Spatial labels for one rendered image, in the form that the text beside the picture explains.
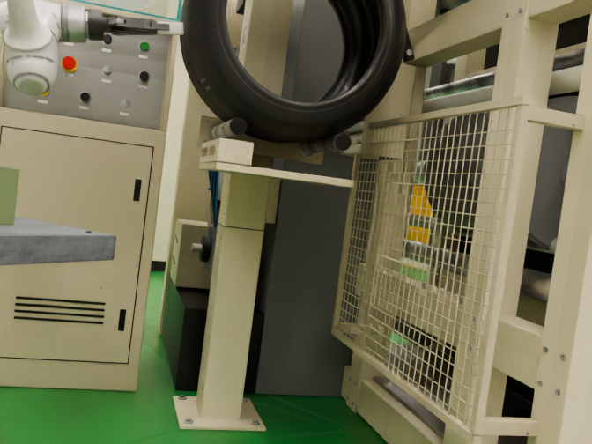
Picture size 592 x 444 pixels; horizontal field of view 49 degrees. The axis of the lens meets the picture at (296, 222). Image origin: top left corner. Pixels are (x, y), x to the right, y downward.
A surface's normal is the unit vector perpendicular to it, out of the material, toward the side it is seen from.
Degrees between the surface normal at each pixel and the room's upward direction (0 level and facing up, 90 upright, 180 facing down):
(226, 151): 90
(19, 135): 90
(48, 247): 90
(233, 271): 90
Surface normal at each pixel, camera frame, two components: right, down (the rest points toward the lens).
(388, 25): 0.43, 0.08
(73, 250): 0.88, 0.14
